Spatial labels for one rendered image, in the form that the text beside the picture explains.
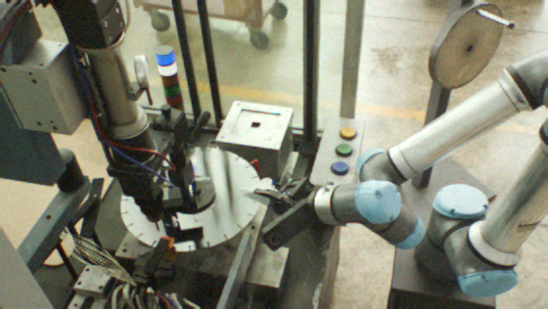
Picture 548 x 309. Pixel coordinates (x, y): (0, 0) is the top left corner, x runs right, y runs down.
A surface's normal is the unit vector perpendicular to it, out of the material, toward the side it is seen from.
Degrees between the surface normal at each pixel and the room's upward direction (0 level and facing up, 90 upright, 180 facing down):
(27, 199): 0
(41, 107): 90
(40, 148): 90
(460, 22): 86
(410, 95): 0
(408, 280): 0
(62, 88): 90
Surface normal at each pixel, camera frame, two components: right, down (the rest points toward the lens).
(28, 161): -0.22, 0.70
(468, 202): -0.04, -0.78
